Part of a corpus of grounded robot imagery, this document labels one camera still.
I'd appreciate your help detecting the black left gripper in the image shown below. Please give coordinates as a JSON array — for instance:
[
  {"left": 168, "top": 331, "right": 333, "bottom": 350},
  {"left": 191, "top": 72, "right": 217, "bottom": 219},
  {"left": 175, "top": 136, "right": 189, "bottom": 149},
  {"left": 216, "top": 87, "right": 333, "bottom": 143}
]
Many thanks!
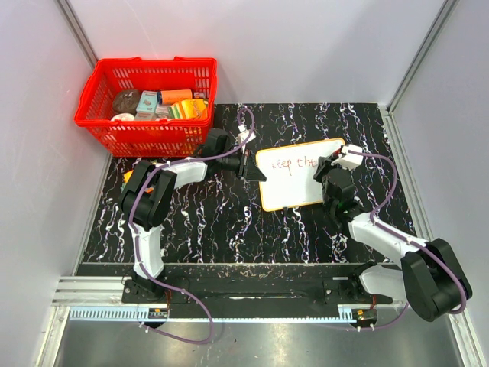
[{"left": 217, "top": 148, "right": 266, "bottom": 183}]

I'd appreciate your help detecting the yellow-framed whiteboard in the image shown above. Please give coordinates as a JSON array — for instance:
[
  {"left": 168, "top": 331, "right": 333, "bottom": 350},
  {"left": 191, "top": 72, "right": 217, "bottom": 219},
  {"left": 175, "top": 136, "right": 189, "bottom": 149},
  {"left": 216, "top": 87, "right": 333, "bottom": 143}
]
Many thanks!
[{"left": 255, "top": 138, "right": 345, "bottom": 212}]

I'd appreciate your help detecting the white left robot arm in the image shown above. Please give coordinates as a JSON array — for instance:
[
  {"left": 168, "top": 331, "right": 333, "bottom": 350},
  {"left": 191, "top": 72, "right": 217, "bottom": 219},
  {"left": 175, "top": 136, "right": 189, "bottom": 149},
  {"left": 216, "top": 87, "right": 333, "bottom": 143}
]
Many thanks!
[{"left": 118, "top": 128, "right": 267, "bottom": 303}]

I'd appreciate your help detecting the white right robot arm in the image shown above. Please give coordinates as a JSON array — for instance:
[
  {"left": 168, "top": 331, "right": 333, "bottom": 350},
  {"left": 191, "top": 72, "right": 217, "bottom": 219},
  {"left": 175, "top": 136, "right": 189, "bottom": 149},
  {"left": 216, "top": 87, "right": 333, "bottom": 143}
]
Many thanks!
[{"left": 313, "top": 151, "right": 473, "bottom": 322}]

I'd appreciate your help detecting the orange yellow box in basket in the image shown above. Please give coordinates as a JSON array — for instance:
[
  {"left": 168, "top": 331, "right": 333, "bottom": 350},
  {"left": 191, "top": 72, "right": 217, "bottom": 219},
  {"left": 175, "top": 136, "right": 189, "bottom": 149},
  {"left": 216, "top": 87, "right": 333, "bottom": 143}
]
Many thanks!
[{"left": 170, "top": 99, "right": 209, "bottom": 120}]

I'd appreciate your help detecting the orange cylindrical can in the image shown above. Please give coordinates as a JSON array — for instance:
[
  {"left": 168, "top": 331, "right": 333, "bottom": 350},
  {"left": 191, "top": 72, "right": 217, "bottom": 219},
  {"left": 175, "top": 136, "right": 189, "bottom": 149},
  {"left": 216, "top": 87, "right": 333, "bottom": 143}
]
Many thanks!
[{"left": 157, "top": 89, "right": 193, "bottom": 105}]

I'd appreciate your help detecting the light blue small box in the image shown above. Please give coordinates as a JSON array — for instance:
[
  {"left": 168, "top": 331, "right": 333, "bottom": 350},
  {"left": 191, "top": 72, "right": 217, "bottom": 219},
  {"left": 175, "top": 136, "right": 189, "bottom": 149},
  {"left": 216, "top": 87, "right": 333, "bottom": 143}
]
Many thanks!
[{"left": 136, "top": 90, "right": 158, "bottom": 113}]

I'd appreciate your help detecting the orange green snack box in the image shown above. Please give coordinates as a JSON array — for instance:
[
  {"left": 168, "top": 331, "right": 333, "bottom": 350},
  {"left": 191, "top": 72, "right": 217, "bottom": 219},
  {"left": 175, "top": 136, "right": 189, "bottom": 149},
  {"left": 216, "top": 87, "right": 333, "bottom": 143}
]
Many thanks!
[{"left": 121, "top": 170, "right": 154, "bottom": 193}]

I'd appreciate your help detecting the red plastic shopping basket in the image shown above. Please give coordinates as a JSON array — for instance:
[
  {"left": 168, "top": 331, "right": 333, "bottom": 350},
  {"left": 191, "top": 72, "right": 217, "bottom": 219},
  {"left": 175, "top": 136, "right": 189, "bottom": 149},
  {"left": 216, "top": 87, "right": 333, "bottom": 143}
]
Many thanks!
[{"left": 74, "top": 57, "right": 218, "bottom": 158}]

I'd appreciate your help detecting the brown round packet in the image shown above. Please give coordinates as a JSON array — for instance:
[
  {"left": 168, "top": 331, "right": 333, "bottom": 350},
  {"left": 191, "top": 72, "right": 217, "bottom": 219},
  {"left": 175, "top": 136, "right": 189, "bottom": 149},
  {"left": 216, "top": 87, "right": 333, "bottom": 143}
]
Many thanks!
[{"left": 112, "top": 89, "right": 141, "bottom": 115}]

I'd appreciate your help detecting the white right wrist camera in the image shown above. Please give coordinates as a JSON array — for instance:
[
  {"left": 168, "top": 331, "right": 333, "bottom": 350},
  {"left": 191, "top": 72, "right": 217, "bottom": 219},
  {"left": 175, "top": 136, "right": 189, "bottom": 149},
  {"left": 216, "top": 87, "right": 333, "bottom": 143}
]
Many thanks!
[{"left": 332, "top": 144, "right": 363, "bottom": 171}]

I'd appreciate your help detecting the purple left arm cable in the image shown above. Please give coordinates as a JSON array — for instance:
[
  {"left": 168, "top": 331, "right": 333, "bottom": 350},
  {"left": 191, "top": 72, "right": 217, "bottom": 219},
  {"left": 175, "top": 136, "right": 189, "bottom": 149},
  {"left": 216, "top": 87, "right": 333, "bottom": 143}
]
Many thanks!
[{"left": 128, "top": 106, "right": 256, "bottom": 291}]

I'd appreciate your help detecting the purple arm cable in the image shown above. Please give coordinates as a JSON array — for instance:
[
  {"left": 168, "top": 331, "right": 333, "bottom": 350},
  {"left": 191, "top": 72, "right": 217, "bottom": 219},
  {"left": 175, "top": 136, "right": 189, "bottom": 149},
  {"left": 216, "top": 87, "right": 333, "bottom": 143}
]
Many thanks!
[
  {"left": 349, "top": 150, "right": 469, "bottom": 315},
  {"left": 128, "top": 106, "right": 256, "bottom": 291}
]

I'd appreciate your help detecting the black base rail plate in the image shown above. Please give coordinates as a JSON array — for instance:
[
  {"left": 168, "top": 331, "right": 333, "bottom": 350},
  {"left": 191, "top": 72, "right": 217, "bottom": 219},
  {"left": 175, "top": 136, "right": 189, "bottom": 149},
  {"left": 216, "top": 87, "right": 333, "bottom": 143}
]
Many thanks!
[{"left": 121, "top": 262, "right": 394, "bottom": 307}]

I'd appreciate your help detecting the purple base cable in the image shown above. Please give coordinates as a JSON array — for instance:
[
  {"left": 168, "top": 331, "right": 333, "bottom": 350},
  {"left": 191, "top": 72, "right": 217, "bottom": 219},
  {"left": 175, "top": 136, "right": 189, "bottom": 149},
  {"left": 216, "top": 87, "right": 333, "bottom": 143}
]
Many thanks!
[{"left": 139, "top": 282, "right": 214, "bottom": 344}]

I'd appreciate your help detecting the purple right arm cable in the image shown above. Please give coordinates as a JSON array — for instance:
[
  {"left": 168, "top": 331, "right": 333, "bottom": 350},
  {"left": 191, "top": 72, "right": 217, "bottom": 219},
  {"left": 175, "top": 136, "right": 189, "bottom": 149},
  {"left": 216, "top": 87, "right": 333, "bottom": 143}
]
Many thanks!
[{"left": 349, "top": 150, "right": 469, "bottom": 315}]

